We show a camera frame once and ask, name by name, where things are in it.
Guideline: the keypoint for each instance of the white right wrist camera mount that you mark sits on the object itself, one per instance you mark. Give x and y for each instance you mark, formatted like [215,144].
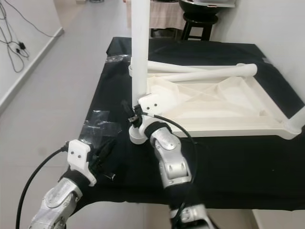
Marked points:
[153,101]

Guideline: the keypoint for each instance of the black tablecloth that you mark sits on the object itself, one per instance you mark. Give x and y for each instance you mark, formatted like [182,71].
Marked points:
[243,171]

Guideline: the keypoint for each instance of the clear tape strip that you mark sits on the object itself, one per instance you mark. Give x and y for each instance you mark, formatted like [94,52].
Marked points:
[116,58]
[100,125]
[267,60]

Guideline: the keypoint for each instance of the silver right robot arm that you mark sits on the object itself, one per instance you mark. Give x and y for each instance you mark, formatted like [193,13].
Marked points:
[171,157]

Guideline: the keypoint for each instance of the black power adapter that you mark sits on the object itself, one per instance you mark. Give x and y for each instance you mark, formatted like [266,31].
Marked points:
[22,46]

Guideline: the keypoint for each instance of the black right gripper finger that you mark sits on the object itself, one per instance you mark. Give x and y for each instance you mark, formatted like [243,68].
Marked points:
[127,107]

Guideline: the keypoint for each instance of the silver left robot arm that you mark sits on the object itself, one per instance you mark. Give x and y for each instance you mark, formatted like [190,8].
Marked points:
[57,202]

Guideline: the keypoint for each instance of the white plastic children table top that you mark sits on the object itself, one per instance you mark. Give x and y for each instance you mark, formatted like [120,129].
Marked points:
[219,107]

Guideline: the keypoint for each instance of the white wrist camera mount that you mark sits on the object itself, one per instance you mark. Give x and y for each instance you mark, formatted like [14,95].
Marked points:
[153,101]
[80,155]

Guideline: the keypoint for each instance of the black round bowl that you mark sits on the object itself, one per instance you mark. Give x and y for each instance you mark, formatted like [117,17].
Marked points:
[198,8]

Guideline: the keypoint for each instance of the black round stool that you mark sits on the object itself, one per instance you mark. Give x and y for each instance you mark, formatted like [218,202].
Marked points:
[200,19]

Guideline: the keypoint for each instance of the beige cloth covered table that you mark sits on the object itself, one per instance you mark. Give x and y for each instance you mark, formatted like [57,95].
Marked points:
[167,16]

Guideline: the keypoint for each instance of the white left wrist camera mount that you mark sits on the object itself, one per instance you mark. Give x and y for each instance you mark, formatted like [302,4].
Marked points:
[80,155]

